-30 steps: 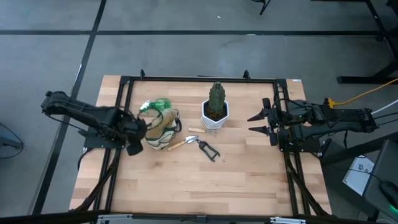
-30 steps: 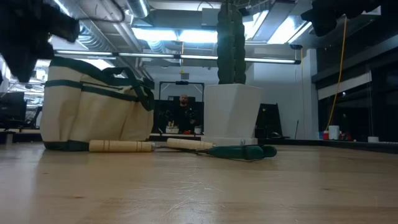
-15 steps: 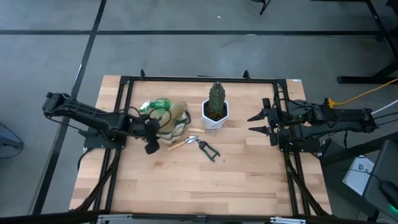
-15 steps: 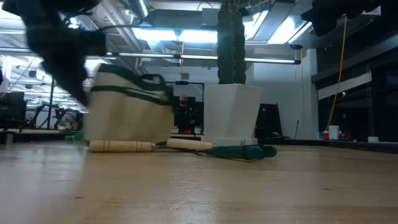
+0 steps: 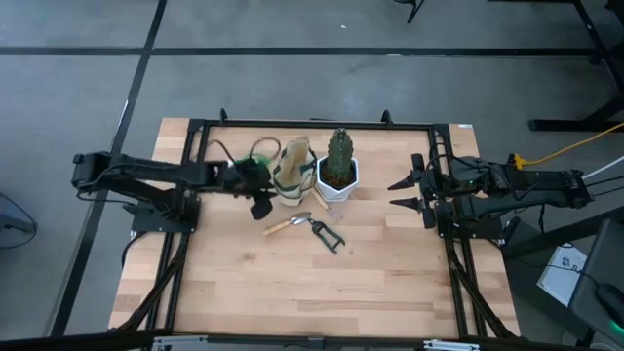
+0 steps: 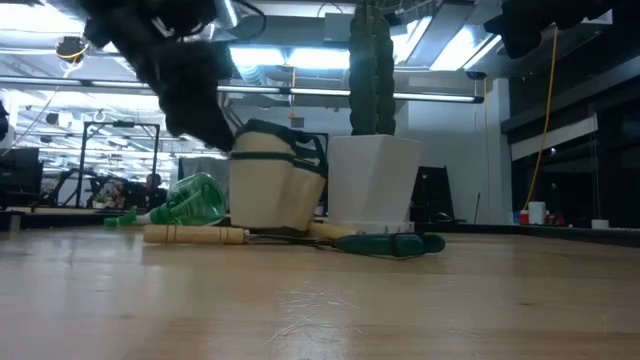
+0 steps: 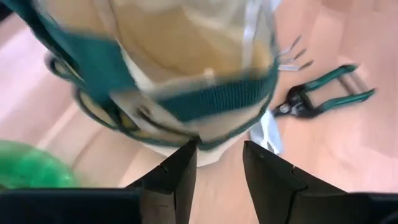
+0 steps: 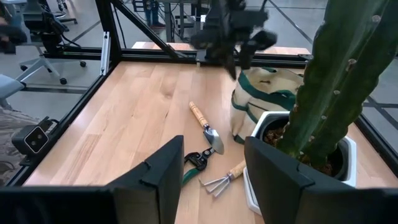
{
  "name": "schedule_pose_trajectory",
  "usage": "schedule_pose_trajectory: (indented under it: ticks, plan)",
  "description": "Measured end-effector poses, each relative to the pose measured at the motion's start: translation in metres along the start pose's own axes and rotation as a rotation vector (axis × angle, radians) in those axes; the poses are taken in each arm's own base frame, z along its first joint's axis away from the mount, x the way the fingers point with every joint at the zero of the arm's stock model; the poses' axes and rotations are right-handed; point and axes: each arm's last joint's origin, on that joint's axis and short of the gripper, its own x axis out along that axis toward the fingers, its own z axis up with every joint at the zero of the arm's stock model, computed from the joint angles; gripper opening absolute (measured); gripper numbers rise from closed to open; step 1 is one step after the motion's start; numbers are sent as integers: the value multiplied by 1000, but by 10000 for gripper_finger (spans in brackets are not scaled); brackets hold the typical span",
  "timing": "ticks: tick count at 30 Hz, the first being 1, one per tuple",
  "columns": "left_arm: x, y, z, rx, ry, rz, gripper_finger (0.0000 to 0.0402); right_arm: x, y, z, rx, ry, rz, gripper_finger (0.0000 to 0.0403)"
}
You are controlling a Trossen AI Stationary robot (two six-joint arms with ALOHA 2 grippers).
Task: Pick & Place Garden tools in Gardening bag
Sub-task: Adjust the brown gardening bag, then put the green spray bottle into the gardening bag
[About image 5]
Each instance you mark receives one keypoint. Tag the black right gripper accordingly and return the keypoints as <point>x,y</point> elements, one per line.
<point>429,185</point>

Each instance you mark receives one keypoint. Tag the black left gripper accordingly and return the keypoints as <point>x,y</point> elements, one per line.
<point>253,180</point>

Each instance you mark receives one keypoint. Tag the beige green-trimmed gardening bag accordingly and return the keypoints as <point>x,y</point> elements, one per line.
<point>292,170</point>

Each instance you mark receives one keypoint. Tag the green pruning shears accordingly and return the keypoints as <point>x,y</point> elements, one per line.
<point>317,226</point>

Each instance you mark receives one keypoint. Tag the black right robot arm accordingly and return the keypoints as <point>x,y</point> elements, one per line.
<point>536,183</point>

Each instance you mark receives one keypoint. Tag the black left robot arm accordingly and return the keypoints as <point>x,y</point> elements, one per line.
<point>146,170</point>

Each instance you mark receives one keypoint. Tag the white hexagonal plant pot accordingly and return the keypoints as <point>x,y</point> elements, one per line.
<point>336,194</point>

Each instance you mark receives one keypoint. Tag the tall green cactus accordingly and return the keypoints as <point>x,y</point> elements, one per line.
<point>339,156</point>

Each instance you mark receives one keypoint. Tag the black diagonal stand bar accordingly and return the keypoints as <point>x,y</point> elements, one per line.
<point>560,236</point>

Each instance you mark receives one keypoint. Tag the white printed booklet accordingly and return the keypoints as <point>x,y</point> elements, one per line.
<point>560,278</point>

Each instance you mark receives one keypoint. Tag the black chair leg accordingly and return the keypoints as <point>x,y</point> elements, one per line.
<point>414,12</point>

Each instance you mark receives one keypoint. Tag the black computer mouse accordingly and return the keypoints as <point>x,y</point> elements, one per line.
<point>612,300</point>

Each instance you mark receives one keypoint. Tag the blue grey chair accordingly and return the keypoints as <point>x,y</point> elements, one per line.
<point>10,219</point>

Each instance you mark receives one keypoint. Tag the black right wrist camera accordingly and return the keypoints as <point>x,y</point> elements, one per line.
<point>465,170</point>

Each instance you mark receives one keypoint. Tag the black aluminium table frame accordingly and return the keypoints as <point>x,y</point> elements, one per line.
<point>317,123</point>

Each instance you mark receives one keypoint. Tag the silver rail bracket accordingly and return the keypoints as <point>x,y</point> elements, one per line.
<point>451,346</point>
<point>178,343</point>

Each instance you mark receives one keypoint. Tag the black desk leg frame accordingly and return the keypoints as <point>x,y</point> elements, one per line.
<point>560,125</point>

